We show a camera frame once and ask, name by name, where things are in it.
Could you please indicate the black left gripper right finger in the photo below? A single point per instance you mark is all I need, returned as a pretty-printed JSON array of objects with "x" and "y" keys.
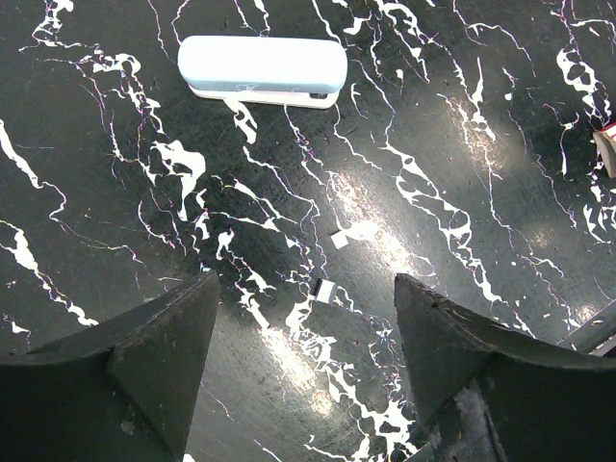
[{"x": 484, "y": 392}]

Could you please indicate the light blue stapler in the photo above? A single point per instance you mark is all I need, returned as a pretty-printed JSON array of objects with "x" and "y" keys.
[{"x": 297, "y": 72}]

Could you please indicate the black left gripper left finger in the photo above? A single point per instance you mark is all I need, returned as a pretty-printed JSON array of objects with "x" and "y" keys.
[{"x": 123, "y": 390}]

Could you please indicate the red white staple box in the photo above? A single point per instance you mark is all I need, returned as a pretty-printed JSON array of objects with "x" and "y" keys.
[{"x": 605, "y": 140}]

